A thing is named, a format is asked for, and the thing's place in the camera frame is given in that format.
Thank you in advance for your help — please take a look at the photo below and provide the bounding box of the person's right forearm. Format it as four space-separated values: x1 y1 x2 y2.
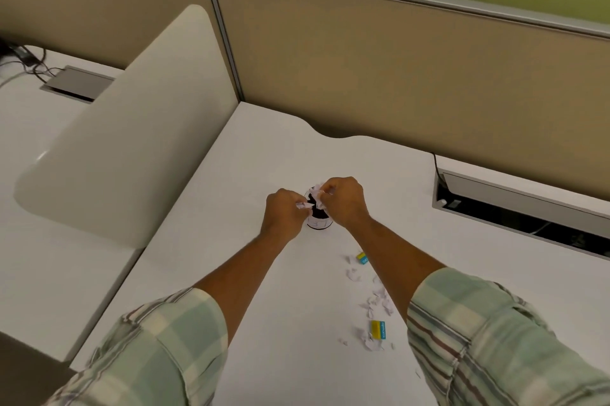
342 215 447 325

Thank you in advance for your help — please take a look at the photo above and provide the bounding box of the green plaid shirt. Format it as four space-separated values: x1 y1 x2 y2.
45 267 610 406

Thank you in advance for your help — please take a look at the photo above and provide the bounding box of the person's right hand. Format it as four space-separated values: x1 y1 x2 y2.
316 176 372 230

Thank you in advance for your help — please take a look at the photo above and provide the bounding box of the grey desk cable box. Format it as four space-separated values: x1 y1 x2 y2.
39 65 115 104
432 167 610 261

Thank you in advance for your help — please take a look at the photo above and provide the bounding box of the beige partition panel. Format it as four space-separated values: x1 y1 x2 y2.
209 0 610 204
0 0 225 70

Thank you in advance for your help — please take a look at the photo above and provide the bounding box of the person's left forearm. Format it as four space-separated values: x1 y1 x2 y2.
193 227 292 347

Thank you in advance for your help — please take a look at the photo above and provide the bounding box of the white side divider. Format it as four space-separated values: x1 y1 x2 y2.
13 3 240 249

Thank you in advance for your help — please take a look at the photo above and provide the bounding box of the person's left hand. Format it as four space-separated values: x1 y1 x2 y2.
259 188 313 244

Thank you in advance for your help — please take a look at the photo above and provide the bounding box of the white paper cup black inside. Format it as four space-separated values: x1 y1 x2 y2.
302 185 334 231

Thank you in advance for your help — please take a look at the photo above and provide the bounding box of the black cable tangle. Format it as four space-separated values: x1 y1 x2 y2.
0 38 63 87

